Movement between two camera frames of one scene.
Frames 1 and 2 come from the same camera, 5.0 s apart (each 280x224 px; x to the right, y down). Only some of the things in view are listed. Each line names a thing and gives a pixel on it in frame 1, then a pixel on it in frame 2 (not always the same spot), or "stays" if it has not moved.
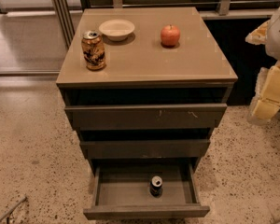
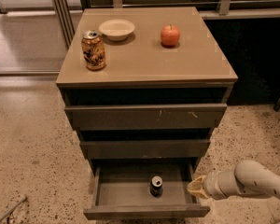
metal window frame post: [60, 2] stays
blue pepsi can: [156, 186] stays
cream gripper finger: [259, 36] to [214, 185]
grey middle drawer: [141, 149] stays
